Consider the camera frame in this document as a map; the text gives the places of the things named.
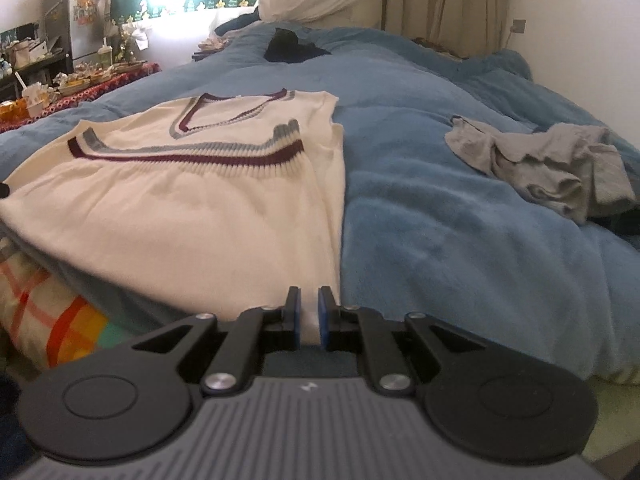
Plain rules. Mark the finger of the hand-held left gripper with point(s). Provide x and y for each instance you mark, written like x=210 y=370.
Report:
x=4 y=192

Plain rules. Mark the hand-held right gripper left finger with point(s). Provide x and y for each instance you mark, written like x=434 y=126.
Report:
x=297 y=320

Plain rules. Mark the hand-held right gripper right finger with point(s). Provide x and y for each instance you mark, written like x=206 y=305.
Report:
x=322 y=320

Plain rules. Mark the cream knit vest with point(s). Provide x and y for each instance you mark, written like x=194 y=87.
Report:
x=200 y=220

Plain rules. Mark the dark storage shelf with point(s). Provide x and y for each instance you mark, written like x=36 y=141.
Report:
x=45 y=67

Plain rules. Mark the blue fleece blanket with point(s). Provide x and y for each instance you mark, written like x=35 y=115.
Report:
x=450 y=285

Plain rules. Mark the red patterned tablecloth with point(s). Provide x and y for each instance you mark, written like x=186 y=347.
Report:
x=115 y=85

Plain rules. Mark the green drink cup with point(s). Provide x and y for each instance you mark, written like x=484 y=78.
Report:
x=105 y=55

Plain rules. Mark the silver fridge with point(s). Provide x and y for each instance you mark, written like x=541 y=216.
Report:
x=65 y=25

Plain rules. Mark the white flower bouquet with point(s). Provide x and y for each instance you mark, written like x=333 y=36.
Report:
x=132 y=35

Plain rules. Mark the black cloth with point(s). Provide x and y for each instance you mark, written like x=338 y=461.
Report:
x=292 y=50

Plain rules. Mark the grey shirt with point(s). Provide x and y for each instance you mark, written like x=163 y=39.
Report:
x=550 y=165

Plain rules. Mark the dark blue pillow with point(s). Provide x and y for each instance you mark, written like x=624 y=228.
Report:
x=242 y=25

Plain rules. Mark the patterned pillow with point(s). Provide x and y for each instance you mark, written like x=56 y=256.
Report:
x=440 y=49

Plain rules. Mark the green bed base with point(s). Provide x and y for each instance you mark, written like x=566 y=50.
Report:
x=612 y=410

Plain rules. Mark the beige curtain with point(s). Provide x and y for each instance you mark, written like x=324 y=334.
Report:
x=450 y=5

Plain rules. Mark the grey wall socket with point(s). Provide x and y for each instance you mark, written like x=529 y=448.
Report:
x=520 y=25

